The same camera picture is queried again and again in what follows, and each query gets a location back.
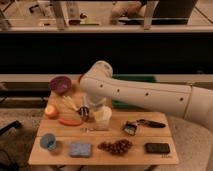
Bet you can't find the banana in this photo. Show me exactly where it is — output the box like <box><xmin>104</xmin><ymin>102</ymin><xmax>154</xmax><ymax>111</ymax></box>
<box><xmin>62</xmin><ymin>96</ymin><xmax>78</xmax><ymax>111</ymax></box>

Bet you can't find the carrot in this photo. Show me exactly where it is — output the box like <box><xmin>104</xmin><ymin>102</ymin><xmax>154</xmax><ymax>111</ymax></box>
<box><xmin>58</xmin><ymin>118</ymin><xmax>82</xmax><ymax>126</ymax></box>

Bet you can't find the black rectangular box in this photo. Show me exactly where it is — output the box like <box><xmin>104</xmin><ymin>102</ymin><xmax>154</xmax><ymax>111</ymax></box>
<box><xmin>145</xmin><ymin>143</ymin><xmax>170</xmax><ymax>154</ymax></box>

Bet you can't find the small metal cup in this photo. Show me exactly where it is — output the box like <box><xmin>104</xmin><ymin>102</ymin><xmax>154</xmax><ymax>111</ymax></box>
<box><xmin>78</xmin><ymin>106</ymin><xmax>89</xmax><ymax>121</ymax></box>

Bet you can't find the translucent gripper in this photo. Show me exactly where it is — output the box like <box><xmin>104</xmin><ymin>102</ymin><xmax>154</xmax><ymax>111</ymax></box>
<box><xmin>83</xmin><ymin>94</ymin><xmax>113</xmax><ymax>131</ymax></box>

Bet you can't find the black dustpan brush tool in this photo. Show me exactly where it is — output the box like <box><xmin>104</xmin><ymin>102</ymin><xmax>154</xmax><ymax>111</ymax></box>
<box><xmin>121</xmin><ymin>119</ymin><xmax>166</xmax><ymax>136</ymax></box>

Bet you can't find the metal spoon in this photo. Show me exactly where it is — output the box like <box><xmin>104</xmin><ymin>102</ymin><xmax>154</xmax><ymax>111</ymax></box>
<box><xmin>80</xmin><ymin>127</ymin><xmax>109</xmax><ymax>133</ymax></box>

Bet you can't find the green plastic tray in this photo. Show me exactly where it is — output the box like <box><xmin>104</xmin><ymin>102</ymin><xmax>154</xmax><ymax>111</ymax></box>
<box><xmin>112</xmin><ymin>74</ymin><xmax>156</xmax><ymax>109</ymax></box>

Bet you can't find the blue cup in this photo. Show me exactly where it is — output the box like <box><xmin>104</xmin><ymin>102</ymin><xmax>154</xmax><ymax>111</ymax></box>
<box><xmin>40</xmin><ymin>133</ymin><xmax>57</xmax><ymax>151</ymax></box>

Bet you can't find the bunch of red grapes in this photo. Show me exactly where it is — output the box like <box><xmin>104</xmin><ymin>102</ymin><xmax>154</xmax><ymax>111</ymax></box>
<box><xmin>98</xmin><ymin>139</ymin><xmax>133</xmax><ymax>156</ymax></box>

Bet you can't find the purple bowl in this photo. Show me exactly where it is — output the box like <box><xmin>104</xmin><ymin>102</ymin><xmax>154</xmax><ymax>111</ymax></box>
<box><xmin>49</xmin><ymin>76</ymin><xmax>72</xmax><ymax>94</ymax></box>

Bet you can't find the blue sponge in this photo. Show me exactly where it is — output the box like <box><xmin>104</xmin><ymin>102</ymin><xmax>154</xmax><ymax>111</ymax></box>
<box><xmin>69</xmin><ymin>143</ymin><xmax>92</xmax><ymax>158</ymax></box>

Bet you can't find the apple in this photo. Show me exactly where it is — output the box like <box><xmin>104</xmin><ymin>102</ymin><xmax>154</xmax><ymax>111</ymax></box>
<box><xmin>44</xmin><ymin>105</ymin><xmax>59</xmax><ymax>119</ymax></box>

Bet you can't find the wooden table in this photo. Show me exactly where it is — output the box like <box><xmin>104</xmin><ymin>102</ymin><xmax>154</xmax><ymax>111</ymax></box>
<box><xmin>28</xmin><ymin>79</ymin><xmax>180</xmax><ymax>167</ymax></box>

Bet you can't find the white plastic cup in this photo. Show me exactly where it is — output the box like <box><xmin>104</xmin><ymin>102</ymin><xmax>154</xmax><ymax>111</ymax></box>
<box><xmin>94</xmin><ymin>106</ymin><xmax>112</xmax><ymax>130</ymax></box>

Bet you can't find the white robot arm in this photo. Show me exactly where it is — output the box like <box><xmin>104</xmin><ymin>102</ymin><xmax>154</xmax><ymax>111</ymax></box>
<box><xmin>79</xmin><ymin>61</ymin><xmax>213</xmax><ymax>133</ymax></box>

